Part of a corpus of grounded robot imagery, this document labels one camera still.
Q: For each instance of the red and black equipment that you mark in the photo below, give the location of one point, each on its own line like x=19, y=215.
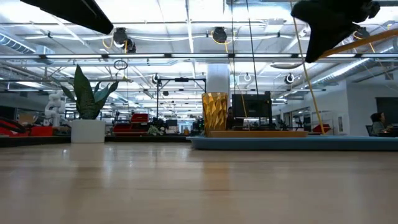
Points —
x=18, y=129

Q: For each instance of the white plant pot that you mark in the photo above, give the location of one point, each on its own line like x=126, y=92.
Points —
x=88, y=131

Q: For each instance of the black monitor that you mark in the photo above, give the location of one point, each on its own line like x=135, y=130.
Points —
x=252, y=105

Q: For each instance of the person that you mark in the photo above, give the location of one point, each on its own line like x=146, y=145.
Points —
x=230, y=116
x=378, y=123

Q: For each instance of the red cart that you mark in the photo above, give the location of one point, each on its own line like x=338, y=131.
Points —
x=132, y=124

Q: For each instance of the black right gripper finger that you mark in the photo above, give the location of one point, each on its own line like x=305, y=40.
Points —
x=320, y=43

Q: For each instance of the black office chair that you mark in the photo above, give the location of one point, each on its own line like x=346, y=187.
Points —
x=369, y=130

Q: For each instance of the black metal frame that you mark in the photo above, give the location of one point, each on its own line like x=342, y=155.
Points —
x=157, y=99

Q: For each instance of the white robot figure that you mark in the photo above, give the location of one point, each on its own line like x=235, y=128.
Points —
x=55, y=107

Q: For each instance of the amber faceted plastic cup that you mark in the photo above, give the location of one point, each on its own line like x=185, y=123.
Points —
x=214, y=112

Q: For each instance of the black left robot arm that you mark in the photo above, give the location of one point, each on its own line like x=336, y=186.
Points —
x=77, y=12

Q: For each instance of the green snake plant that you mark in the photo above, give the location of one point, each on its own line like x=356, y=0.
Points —
x=85, y=96

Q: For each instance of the wooden board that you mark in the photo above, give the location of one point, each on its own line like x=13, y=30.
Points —
x=258, y=134

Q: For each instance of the blue tray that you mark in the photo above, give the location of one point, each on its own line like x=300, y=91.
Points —
x=280, y=143

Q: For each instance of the small white-flowered plant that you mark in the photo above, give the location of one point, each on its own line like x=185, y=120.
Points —
x=154, y=130

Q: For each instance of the small red object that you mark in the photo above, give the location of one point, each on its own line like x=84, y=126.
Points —
x=321, y=128

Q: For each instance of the white column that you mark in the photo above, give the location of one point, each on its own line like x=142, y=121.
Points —
x=218, y=77

